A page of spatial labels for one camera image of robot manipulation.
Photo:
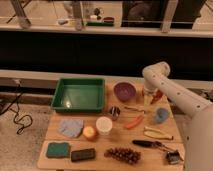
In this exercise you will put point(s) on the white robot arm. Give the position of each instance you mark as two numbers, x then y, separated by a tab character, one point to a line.
199	136

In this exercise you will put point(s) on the red yellow apple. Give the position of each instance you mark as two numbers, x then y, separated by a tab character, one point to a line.
90	133

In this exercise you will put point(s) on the orange bowl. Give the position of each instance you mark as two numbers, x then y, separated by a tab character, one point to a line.
152	98

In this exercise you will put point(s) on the small metal cup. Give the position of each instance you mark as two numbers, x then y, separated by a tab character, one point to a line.
114	112

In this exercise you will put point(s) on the wooden board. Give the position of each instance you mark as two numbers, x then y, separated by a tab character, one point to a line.
152	159

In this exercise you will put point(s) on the purple bowl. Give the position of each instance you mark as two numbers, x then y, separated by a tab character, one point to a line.
124	91

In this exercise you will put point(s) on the orange carrot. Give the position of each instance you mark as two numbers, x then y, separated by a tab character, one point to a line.
134	123

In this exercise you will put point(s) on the black binder clip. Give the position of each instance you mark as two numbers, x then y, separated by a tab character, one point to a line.
173	157

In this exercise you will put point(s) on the green plastic tray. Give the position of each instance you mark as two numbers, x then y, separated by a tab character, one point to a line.
81	95

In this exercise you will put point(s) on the light blue cloth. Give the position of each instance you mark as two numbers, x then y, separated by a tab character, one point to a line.
71	128

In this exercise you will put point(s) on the brown grape bunch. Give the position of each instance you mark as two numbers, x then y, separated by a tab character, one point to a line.
126	155

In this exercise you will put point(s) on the white lidded container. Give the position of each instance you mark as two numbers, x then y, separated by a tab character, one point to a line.
104	125

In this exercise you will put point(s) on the blue cup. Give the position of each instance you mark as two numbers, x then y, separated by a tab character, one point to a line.
161	115

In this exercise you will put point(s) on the yellow banana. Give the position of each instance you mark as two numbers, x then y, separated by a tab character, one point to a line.
156	133

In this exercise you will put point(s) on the black handled tool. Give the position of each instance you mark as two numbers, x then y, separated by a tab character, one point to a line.
152	144

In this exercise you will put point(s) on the green sponge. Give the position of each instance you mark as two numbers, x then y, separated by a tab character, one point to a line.
58	150

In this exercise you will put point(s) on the black eraser block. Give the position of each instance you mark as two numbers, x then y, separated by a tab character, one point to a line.
81	155

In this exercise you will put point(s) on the thin metal rod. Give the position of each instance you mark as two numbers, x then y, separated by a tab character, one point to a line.
135	109

